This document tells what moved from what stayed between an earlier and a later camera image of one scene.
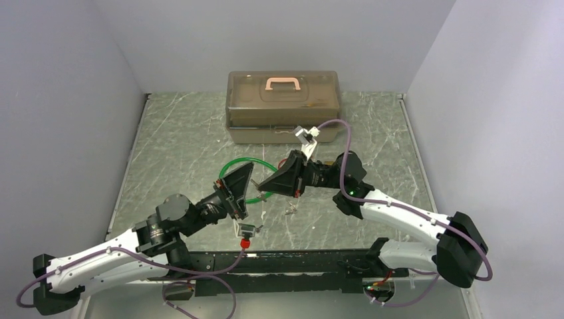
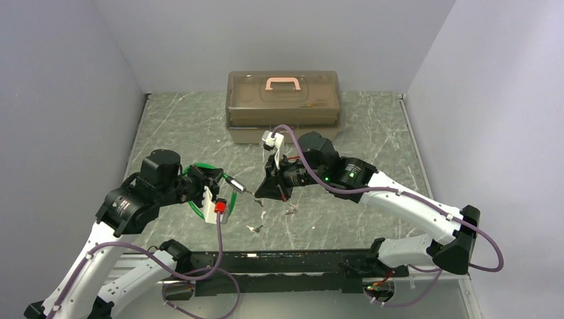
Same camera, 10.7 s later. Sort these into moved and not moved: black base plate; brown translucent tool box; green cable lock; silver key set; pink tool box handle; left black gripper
Moved: left black gripper; green cable lock
Not moved: brown translucent tool box; silver key set; pink tool box handle; black base plate
